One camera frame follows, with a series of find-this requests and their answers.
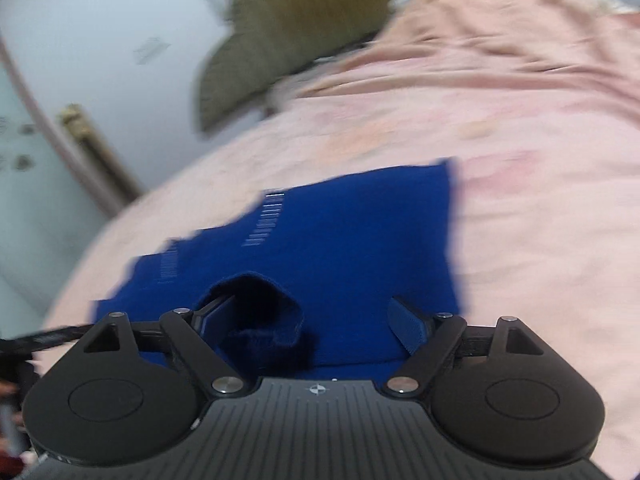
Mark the blue knitted garment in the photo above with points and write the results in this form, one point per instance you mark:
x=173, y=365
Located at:
x=350, y=240

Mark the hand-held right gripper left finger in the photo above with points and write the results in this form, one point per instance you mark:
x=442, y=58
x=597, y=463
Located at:
x=219, y=316

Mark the olive padded headboard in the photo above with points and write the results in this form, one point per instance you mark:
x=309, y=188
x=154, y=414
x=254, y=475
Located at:
x=290, y=30

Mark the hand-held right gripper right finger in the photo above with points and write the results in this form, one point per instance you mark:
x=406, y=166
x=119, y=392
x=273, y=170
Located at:
x=406, y=327

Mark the brass door fitting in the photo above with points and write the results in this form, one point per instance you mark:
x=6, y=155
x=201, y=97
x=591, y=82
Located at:
x=97, y=152

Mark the pale door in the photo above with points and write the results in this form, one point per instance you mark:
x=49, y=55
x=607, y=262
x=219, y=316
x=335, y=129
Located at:
x=30, y=200

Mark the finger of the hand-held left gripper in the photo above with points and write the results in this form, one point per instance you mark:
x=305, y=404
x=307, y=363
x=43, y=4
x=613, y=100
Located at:
x=50, y=338

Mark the pink bed sheet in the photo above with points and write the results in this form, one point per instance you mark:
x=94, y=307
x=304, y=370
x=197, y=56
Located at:
x=500, y=135

